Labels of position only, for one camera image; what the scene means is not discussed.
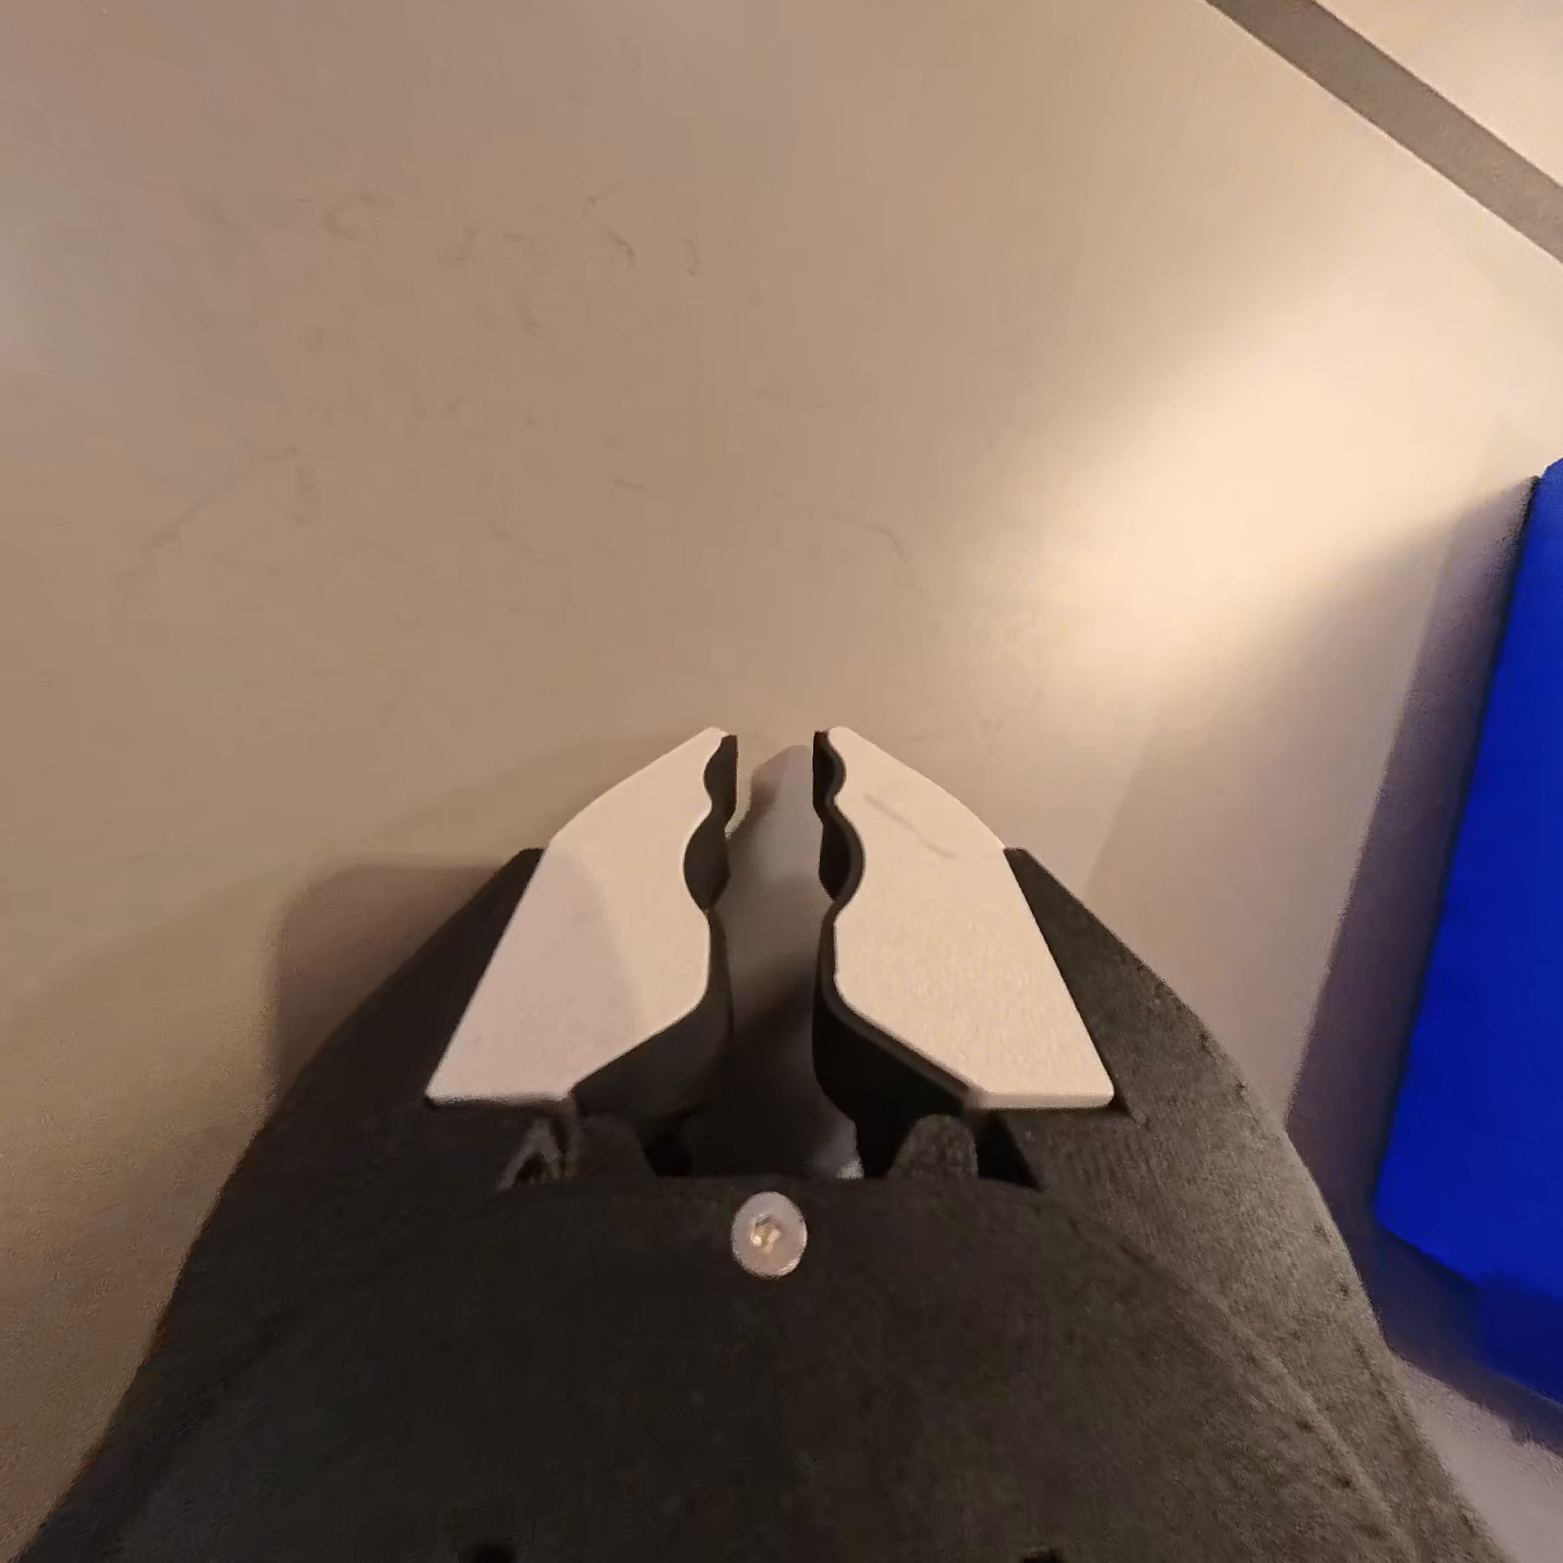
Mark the blue plastic bin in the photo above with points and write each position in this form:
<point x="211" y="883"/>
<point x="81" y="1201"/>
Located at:
<point x="1489" y="916"/>

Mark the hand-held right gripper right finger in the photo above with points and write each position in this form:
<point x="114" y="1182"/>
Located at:
<point x="964" y="977"/>

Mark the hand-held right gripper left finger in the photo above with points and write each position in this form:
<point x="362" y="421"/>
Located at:
<point x="587" y="964"/>

